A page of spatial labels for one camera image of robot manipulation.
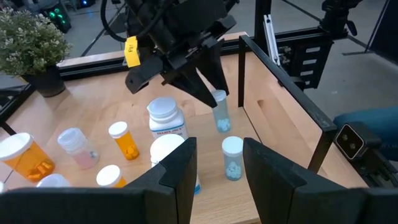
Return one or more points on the large white supplement bottle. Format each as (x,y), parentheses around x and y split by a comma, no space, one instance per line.
(166,121)
(164,149)

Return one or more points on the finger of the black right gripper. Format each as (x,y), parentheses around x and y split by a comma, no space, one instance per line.
(216,65)
(189,81)

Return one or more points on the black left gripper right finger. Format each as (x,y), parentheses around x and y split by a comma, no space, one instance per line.
(295,205)

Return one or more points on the black camera clamp mount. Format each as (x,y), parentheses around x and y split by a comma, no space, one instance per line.
(335,15)

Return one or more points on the green plant black pot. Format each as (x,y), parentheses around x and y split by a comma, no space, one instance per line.
(28,46)

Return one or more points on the small orange pill bottle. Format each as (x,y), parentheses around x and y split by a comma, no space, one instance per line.
(109,175)
(126,146)

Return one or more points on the silver aluminium bracket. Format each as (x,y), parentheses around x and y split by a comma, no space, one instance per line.
(272,40)

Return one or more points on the black table-level camera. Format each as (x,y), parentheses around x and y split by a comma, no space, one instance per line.
(349,141)

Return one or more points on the clear bottle pink pills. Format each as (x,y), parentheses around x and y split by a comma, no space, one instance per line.
(77,152)
(53,181)

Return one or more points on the black slotted control box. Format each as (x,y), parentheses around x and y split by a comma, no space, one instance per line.
(323,59)

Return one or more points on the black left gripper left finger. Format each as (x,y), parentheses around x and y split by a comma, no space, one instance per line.
(109,208)

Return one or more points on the black table edge rail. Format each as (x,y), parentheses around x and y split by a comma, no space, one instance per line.
(93,70)

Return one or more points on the black computer green lights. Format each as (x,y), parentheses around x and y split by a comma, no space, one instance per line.
(57,15)

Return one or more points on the slim teal pill bottle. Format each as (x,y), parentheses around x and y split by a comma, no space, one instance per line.
(232,155)
(222,118)

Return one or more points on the black rig frame post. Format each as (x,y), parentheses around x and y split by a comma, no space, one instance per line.
(262,12)

